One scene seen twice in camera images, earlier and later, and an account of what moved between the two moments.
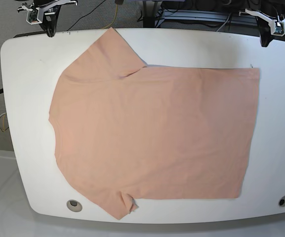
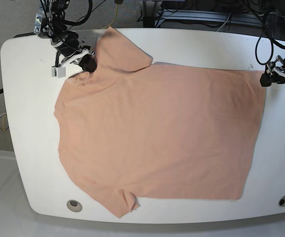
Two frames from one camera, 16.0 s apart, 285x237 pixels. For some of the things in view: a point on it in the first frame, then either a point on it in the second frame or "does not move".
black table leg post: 149,10 does not move
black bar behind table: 30,33 does not move
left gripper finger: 264,30 → 266,79
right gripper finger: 50,20 → 88,63
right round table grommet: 284,200 does not move
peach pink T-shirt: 124,131 does not move
